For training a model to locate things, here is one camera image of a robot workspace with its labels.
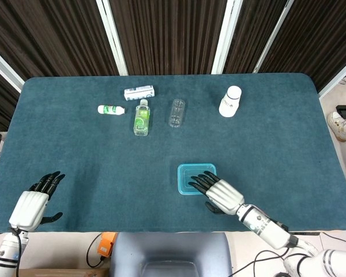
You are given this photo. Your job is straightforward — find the clear blue plastic tray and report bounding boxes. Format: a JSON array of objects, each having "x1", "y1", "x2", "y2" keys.
[{"x1": 178, "y1": 163, "x2": 217, "y2": 197}]

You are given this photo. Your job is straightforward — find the black looping cable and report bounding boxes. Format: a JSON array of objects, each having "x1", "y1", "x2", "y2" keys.
[{"x1": 233, "y1": 242, "x2": 299, "y2": 277}]

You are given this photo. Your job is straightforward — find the orange device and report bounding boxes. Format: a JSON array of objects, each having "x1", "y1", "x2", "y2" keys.
[{"x1": 97, "y1": 232, "x2": 117, "y2": 256}]

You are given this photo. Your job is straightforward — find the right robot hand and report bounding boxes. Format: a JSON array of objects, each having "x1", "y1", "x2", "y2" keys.
[{"x1": 187, "y1": 170, "x2": 245, "y2": 216}]

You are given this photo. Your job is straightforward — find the thin black cable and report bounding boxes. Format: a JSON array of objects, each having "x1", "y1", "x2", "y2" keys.
[{"x1": 322, "y1": 232, "x2": 346, "y2": 246}]

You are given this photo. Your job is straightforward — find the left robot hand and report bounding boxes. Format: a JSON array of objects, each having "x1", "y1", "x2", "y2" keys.
[{"x1": 8, "y1": 171, "x2": 66, "y2": 231}]

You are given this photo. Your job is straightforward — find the black cable of orange device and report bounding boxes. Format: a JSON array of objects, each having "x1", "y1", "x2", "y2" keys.
[{"x1": 85, "y1": 233, "x2": 106, "y2": 268}]

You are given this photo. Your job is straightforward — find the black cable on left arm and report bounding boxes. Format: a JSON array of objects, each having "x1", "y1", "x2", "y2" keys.
[{"x1": 10, "y1": 227, "x2": 24, "y2": 277}]

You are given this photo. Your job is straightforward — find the white and blue carton box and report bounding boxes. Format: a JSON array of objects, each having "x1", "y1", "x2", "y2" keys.
[{"x1": 123, "y1": 84, "x2": 156, "y2": 102}]

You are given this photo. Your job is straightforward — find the white sneaker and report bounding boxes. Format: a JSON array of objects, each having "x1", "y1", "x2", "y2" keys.
[{"x1": 326, "y1": 111, "x2": 346, "y2": 142}]

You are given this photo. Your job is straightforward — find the teal velvet table cloth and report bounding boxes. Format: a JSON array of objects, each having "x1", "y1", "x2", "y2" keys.
[{"x1": 0, "y1": 72, "x2": 346, "y2": 234}]

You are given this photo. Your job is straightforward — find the dark brown partition panel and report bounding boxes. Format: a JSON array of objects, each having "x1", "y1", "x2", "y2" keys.
[
  {"x1": 0, "y1": 0, "x2": 129, "y2": 87},
  {"x1": 212, "y1": 0, "x2": 295, "y2": 75},
  {"x1": 253, "y1": 0, "x2": 346, "y2": 96},
  {"x1": 0, "y1": 43, "x2": 25, "y2": 133},
  {"x1": 109, "y1": 0, "x2": 228, "y2": 76}
]

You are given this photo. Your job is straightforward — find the clear bottle with green label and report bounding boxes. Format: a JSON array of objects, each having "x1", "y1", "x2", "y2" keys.
[{"x1": 133, "y1": 99, "x2": 151, "y2": 137}]

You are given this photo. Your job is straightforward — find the white pill bottle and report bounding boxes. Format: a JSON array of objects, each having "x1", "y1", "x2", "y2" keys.
[{"x1": 218, "y1": 85, "x2": 243, "y2": 118}]

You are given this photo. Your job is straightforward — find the small white bottle green label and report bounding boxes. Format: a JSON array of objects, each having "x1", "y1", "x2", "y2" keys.
[{"x1": 97, "y1": 104, "x2": 126, "y2": 115}]

